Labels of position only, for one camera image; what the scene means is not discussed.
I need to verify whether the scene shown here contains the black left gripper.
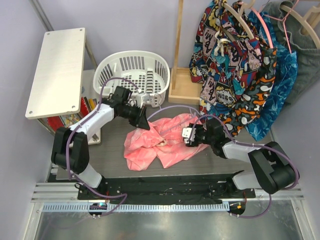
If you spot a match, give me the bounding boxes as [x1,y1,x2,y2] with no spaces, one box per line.
[118,103,150,130]

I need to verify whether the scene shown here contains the pink patterned shorts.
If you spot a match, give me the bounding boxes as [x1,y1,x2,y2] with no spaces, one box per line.
[124,113,208,171]

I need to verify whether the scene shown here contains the lilac plastic hanger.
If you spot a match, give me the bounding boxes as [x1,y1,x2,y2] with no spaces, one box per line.
[143,104,199,140]

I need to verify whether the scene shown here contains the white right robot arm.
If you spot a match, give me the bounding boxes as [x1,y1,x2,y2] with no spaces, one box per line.
[181,118,300,198]

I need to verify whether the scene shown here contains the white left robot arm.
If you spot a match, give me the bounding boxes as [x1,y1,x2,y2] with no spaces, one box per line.
[51,86,150,200]

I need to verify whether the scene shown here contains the black orange camo shorts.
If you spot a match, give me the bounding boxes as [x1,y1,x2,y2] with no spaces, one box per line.
[219,1,278,137]

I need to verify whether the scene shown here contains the comic print shorts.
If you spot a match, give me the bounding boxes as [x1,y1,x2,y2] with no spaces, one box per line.
[189,0,262,119]

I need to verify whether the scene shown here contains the blue patterned shorts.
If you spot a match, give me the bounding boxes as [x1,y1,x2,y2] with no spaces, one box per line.
[246,11,298,141]

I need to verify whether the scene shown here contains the grey green shorts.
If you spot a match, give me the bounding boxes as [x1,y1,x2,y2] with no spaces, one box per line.
[261,1,320,107]

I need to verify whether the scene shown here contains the beige wooden hanger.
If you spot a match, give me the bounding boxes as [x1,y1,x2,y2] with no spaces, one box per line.
[217,0,259,41]
[280,0,320,49]

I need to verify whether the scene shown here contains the pink plastic hanger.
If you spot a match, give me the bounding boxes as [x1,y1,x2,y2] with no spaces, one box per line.
[250,7,274,49]

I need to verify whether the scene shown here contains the beige wooden hanger far right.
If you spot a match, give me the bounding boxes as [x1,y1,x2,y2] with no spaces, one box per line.
[280,0,320,49]

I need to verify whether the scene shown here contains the white plastic laundry basket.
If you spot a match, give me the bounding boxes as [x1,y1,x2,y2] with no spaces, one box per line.
[93,50,171,108]

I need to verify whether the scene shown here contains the wooden clothes rack stand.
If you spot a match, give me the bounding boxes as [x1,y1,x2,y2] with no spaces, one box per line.
[168,0,204,105]

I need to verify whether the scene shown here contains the red book stack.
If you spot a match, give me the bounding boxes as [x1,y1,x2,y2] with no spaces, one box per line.
[46,97,98,132]

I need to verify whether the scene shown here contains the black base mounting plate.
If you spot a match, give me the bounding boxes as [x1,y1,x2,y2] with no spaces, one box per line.
[77,173,257,205]

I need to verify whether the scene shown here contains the white side shelf table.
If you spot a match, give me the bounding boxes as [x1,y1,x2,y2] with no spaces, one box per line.
[25,28,99,135]

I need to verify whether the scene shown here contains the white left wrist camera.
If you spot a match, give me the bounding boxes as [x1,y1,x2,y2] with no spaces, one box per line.
[134,92,163,108]

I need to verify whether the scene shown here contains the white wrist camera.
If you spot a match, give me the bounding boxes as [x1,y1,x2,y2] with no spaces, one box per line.
[181,127,196,144]
[134,92,163,108]

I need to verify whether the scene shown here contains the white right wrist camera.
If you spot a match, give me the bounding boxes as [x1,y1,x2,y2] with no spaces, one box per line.
[181,127,196,144]

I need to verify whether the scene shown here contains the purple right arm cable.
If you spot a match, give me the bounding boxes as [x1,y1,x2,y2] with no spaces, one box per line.
[191,114,300,219]

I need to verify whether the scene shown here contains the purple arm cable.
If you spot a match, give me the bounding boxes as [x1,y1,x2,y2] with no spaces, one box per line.
[67,77,142,218]
[191,114,300,219]

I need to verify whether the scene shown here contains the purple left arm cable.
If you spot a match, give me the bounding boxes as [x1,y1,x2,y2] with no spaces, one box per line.
[67,77,142,218]

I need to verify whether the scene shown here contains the slotted white cable duct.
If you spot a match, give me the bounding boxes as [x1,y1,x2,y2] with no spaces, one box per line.
[42,202,230,213]

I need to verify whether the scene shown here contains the thin pink wire hanger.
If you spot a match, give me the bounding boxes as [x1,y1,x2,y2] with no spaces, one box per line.
[262,0,296,53]

